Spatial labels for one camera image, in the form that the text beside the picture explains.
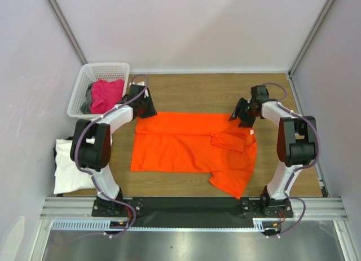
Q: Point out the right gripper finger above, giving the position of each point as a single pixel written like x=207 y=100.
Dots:
x=239 y=110
x=246 y=123

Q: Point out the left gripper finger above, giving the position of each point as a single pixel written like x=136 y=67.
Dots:
x=151 y=111
x=141 y=114

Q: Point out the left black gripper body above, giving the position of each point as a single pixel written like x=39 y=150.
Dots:
x=141 y=103

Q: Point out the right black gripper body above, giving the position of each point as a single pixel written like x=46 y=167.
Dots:
x=240 y=113

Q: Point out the orange t shirt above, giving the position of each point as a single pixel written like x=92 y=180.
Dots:
x=197 y=143

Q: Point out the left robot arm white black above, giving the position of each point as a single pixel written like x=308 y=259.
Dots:
x=91 y=143

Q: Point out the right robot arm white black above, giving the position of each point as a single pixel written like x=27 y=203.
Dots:
x=297 y=147

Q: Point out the pink t shirt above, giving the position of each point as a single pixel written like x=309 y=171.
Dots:
x=105 y=95

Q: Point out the grey t shirt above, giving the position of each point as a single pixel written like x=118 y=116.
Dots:
x=85 y=107

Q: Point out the white plastic laundry basket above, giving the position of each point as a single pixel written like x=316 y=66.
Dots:
x=92 y=72

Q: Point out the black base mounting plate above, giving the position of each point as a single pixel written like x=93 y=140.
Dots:
x=191 y=211

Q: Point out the folded white t shirt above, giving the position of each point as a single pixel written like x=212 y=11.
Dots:
x=67 y=176

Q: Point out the right aluminium corner post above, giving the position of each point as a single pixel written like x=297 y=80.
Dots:
x=311 y=35

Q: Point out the aluminium corner post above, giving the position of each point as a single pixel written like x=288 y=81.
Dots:
x=65 y=27
x=311 y=35

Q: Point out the white cable duct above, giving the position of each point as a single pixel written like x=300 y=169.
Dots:
x=160 y=224

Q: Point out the aluminium frame rail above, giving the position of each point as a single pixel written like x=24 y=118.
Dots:
x=317 y=208

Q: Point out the left aluminium corner post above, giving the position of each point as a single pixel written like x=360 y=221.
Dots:
x=65 y=27

